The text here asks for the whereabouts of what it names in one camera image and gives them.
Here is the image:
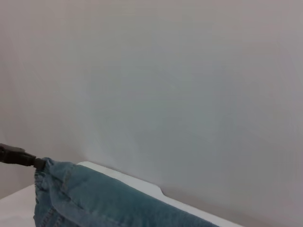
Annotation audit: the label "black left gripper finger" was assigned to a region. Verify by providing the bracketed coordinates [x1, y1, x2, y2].
[0, 143, 47, 170]

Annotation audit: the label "blue denim shorts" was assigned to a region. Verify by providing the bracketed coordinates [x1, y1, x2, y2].
[33, 157, 215, 227]

